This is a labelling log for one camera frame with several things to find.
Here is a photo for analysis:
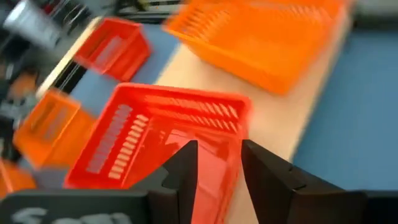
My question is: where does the wooden tray rack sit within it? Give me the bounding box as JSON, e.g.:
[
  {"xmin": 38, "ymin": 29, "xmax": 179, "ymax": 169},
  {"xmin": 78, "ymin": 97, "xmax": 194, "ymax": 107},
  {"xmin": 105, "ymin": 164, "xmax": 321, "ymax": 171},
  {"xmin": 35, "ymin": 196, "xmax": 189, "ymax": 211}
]
[{"xmin": 154, "ymin": 18, "xmax": 355, "ymax": 224}]

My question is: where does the orange plastic slotted basket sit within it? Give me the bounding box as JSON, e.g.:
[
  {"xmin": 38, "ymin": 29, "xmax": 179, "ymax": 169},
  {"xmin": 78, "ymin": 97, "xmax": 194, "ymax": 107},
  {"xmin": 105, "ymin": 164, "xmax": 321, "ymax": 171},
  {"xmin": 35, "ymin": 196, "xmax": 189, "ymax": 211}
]
[
  {"xmin": 0, "ymin": 157, "xmax": 37, "ymax": 200},
  {"xmin": 12, "ymin": 88, "xmax": 96, "ymax": 170},
  {"xmin": 162, "ymin": 0, "xmax": 354, "ymax": 96}
]

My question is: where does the plywood table side board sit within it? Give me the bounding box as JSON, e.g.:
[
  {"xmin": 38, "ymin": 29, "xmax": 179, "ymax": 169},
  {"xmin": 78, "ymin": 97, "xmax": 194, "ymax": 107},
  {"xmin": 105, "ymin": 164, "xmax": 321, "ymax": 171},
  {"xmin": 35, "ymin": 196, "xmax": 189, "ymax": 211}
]
[{"xmin": 35, "ymin": 16, "xmax": 103, "ymax": 98}]

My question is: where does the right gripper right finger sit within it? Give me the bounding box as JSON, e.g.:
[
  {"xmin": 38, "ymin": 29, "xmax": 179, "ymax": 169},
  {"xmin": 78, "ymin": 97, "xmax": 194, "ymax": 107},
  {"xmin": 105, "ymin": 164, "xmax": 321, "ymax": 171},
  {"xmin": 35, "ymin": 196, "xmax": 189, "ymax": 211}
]
[{"xmin": 241, "ymin": 139, "xmax": 368, "ymax": 224}]

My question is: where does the red plastic slotted basket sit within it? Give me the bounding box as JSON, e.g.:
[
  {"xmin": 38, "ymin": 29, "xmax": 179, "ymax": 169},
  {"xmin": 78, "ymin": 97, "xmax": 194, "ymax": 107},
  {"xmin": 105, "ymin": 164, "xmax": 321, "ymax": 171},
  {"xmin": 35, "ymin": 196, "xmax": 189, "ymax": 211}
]
[
  {"xmin": 73, "ymin": 17, "xmax": 152, "ymax": 82},
  {"xmin": 63, "ymin": 82, "xmax": 253, "ymax": 224}
]

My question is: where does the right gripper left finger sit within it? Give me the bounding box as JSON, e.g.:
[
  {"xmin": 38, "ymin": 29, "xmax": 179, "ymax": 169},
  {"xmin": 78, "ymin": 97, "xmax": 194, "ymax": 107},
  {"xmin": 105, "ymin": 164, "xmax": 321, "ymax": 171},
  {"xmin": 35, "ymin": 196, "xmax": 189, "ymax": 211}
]
[{"xmin": 132, "ymin": 139, "xmax": 199, "ymax": 224}]

